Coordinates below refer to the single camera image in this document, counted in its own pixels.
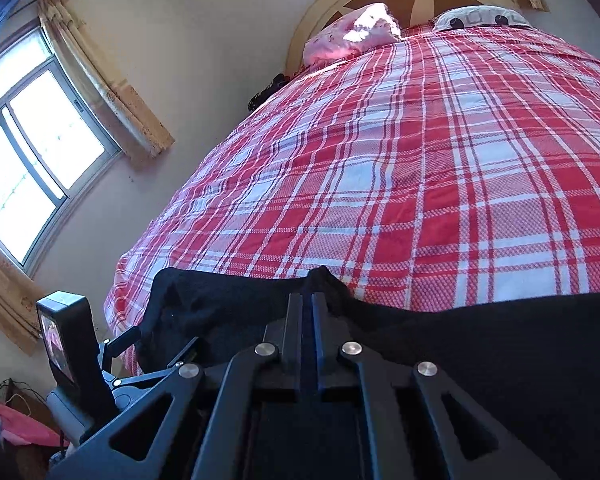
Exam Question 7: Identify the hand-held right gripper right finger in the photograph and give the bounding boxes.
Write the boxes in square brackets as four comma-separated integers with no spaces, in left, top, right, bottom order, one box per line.
[311,292,561,480]

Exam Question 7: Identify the pink cloth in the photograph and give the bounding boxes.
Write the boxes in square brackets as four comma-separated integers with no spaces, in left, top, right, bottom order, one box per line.
[0,400,68,448]

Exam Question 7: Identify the dark object beside bed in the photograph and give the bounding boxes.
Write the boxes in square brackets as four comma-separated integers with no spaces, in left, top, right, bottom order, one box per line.
[246,74,293,113]

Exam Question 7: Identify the white patterned pillow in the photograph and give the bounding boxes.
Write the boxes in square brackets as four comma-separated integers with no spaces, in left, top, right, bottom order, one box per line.
[432,5,533,33]

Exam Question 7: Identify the pink pillow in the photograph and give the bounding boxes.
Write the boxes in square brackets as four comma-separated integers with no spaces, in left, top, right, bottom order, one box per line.
[302,3,403,67]

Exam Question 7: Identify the wooden furniture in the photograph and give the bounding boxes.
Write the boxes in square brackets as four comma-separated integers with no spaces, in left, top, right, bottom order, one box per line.
[0,377,63,480]

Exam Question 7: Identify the black pants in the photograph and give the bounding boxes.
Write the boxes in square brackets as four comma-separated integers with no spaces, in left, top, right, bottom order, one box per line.
[137,266,600,480]

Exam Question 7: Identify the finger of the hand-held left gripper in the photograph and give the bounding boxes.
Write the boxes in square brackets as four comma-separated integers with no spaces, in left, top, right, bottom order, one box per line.
[99,327,144,362]
[114,336,202,397]

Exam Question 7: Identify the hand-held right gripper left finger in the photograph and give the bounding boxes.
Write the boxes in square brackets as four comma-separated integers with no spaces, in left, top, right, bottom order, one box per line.
[47,292,306,480]

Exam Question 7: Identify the red plaid blanket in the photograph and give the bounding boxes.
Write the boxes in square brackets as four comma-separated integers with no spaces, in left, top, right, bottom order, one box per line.
[102,22,600,376]

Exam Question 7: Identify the side window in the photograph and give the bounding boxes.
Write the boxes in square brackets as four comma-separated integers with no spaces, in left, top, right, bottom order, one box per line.
[0,25,123,271]

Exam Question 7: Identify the beige wooden headboard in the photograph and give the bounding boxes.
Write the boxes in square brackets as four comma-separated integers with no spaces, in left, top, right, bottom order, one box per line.
[285,0,516,78]

